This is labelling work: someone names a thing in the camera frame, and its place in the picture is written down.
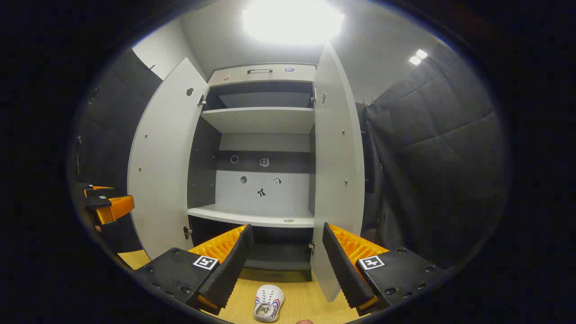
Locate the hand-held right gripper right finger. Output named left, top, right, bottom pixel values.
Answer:
left=322, top=222, right=444, bottom=315

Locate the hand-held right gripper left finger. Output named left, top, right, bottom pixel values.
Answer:
left=133, top=224, right=254, bottom=315

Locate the grey shoe cabinet door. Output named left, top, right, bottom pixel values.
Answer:
left=127, top=57, right=210, bottom=261
left=310, top=43, right=366, bottom=303

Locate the grey shoe cabinet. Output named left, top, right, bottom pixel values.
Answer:
left=187, top=63, right=318, bottom=282

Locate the white canvas shoe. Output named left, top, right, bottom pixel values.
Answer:
left=253, top=284, right=285, bottom=323

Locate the black backdrop cloth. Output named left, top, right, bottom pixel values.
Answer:
left=67, top=43, right=511, bottom=270

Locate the large ceiling light panel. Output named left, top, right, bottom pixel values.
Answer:
left=242, top=0, right=346, bottom=45

